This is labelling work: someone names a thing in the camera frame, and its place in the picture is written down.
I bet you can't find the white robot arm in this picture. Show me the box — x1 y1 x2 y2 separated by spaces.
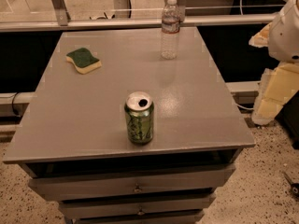
268 0 299 63

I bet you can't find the black cable on left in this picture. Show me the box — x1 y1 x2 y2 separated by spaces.
11 92 21 117

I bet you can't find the green and yellow sponge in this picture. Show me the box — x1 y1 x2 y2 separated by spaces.
66 48 102 75

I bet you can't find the green soda can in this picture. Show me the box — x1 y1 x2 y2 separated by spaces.
124 91 154 145

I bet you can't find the clear plastic water bottle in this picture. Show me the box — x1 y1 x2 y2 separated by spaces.
161 0 180 60

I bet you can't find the middle grey drawer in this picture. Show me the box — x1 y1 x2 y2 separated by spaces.
59 193 215 218

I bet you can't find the bottom grey drawer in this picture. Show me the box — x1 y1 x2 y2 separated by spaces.
75 210 204 224

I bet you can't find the top grey drawer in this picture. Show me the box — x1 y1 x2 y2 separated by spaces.
29 163 235 201

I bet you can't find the black caster wheel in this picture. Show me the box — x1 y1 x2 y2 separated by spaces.
283 172 299 198

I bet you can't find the grey drawer cabinet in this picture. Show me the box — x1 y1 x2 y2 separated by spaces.
4 28 254 224

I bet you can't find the grey drawer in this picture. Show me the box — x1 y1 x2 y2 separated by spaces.
75 210 204 224
29 163 235 201
59 193 215 218

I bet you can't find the grey metal window rail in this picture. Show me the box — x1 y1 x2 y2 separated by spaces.
0 13 276 33

